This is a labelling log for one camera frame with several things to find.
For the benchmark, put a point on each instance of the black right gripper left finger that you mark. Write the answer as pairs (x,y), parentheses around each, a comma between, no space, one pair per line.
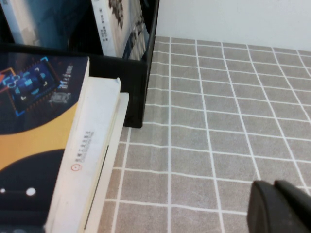
(269,213)

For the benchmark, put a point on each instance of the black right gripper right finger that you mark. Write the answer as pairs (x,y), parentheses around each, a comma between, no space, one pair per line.
(296,196)

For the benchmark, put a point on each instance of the white car suspension book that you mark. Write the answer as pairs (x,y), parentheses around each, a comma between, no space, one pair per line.
(109,29)

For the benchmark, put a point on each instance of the black mesh book stand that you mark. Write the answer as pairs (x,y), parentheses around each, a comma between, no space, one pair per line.
(116,70)

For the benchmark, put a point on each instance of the white book with orange band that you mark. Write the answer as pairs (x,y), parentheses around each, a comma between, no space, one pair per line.
(17,21)

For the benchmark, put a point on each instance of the grey checked tablecloth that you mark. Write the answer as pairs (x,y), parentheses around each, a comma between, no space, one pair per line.
(206,121)

